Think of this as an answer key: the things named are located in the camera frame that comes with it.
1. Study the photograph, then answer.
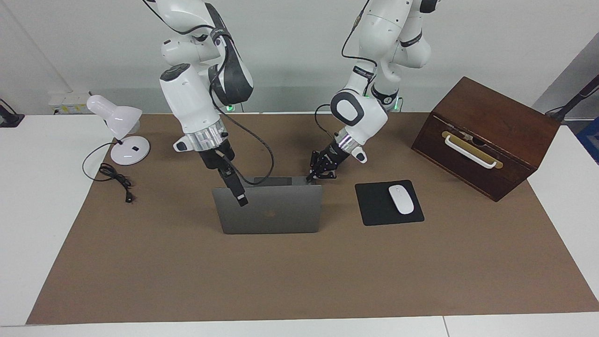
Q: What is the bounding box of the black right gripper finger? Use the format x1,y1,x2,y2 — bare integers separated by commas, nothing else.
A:
229,166,248,207
219,168,241,197

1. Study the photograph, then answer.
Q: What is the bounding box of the silver grey laptop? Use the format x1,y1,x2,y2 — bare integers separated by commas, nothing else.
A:
212,176,323,235

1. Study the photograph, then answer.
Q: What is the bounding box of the black mouse pad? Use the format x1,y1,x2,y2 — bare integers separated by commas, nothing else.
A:
355,180,425,227

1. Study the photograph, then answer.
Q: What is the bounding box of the white computer mouse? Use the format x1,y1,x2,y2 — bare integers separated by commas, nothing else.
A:
388,185,415,215

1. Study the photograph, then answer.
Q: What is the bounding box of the brown table mat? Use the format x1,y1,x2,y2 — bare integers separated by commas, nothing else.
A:
26,112,599,325

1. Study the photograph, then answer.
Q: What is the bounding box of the white desk lamp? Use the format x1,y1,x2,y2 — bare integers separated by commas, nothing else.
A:
87,95,151,166

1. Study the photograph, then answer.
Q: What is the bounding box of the white power strip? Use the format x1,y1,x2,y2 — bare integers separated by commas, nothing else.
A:
48,91,92,114

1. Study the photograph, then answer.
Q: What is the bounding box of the dark brown wooden box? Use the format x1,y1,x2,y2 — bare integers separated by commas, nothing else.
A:
411,76,561,202

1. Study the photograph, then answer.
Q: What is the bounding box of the black stand pole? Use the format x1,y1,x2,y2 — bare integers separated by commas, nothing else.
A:
545,75,599,123

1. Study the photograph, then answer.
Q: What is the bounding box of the blue object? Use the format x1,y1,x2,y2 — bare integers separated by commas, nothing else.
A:
577,117,599,164

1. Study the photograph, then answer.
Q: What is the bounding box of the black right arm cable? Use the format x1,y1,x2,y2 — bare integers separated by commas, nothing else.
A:
143,0,276,185

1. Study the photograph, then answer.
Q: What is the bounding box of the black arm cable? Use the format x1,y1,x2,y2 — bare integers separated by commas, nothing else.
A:
314,0,380,141
143,0,276,185

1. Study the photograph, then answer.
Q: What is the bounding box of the black lamp power cable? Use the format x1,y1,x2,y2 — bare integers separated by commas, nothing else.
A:
82,142,135,204

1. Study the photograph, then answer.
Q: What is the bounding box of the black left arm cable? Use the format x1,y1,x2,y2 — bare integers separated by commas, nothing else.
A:
314,0,380,141

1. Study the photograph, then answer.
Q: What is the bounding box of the white box handle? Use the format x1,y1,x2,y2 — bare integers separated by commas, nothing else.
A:
444,135,497,169

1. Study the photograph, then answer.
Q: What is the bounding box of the black clamp mount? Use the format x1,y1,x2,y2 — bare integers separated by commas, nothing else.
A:
0,99,25,128

